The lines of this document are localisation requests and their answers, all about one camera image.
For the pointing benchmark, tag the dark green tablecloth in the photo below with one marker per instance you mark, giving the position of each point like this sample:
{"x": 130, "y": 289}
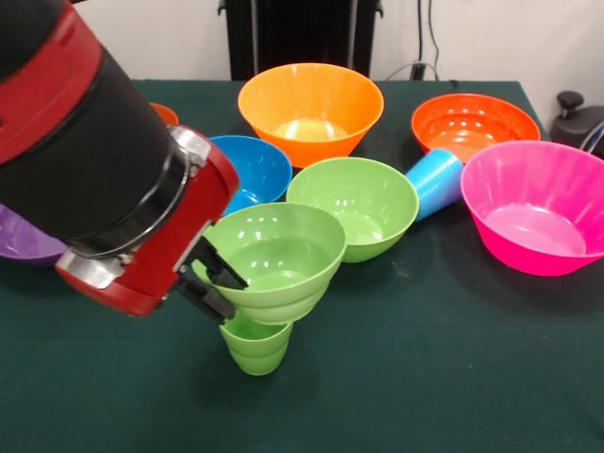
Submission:
{"x": 141, "y": 401}

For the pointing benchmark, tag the stack of green cups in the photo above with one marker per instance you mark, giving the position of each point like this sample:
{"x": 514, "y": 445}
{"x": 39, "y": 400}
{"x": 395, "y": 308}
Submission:
{"x": 257, "y": 349}

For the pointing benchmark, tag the blue bowl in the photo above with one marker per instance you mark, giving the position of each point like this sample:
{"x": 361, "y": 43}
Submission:
{"x": 257, "y": 170}

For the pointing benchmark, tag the wide purple bowl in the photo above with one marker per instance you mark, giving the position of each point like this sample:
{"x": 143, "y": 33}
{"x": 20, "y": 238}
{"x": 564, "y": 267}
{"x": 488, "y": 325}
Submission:
{"x": 23, "y": 240}

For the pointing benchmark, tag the large yellow-orange bowl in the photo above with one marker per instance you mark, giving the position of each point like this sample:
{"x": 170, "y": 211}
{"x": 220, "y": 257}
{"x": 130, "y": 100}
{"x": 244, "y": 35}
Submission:
{"x": 311, "y": 146}

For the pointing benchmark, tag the large green bowl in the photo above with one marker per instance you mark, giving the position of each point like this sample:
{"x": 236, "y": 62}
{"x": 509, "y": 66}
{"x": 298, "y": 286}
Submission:
{"x": 363, "y": 212}

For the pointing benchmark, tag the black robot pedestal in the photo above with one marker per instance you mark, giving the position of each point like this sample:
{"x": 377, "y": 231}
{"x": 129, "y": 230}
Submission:
{"x": 302, "y": 33}

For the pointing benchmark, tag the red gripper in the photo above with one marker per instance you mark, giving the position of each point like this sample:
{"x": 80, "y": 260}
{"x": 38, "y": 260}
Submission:
{"x": 174, "y": 236}

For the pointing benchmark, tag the blue cup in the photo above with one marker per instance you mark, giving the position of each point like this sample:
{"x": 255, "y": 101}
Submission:
{"x": 434, "y": 184}

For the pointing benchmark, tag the wide red-orange bowl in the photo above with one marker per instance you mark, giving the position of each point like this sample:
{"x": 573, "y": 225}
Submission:
{"x": 472, "y": 127}

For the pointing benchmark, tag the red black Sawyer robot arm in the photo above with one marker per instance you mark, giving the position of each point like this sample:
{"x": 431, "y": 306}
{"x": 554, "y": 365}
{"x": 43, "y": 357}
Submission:
{"x": 71, "y": 141}

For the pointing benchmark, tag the small orange bowl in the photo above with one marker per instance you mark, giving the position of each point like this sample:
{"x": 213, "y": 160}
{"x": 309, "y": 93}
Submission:
{"x": 166, "y": 113}

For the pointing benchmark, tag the grey chair with black knob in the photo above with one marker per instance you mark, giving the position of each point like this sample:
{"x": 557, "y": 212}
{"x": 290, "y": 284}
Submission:
{"x": 578, "y": 125}

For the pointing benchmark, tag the small green bowl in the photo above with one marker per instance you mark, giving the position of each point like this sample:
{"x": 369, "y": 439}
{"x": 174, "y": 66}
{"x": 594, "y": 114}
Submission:
{"x": 283, "y": 273}

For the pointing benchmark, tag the large pink bowl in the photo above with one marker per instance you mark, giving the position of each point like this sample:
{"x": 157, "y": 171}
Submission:
{"x": 533, "y": 222}

